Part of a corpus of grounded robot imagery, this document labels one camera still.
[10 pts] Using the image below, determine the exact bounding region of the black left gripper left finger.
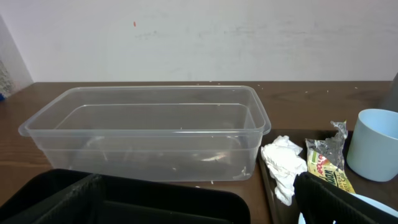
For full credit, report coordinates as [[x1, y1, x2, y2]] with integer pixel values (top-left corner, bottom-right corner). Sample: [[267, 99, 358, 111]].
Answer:
[[1, 169, 251, 224]]

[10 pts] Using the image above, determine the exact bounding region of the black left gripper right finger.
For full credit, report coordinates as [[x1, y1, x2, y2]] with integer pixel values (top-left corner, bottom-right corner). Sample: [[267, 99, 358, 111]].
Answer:
[[294, 172, 397, 224]]

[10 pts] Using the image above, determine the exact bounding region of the yellow snack wrapper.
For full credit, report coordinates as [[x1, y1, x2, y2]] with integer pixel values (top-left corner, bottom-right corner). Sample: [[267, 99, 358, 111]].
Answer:
[[305, 121, 355, 194]]

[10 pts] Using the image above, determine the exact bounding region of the white tissue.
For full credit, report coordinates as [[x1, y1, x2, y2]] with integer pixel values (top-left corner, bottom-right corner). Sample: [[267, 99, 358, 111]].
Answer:
[[261, 136, 307, 206]]

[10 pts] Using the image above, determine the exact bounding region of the light blue rice bowl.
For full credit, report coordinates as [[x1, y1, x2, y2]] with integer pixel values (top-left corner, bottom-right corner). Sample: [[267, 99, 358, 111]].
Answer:
[[298, 193, 398, 224]]

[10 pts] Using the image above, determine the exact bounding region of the light blue cup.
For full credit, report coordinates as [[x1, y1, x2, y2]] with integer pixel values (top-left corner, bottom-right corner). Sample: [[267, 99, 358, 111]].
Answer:
[[346, 109, 397, 182]]

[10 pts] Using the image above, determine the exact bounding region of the brown serving tray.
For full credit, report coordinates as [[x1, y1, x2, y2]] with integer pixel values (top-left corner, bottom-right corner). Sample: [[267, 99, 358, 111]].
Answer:
[[257, 129, 397, 224]]

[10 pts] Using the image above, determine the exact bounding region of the clear plastic bin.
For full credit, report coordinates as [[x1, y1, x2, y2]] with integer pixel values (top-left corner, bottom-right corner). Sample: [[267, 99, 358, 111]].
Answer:
[[19, 85, 271, 182]]

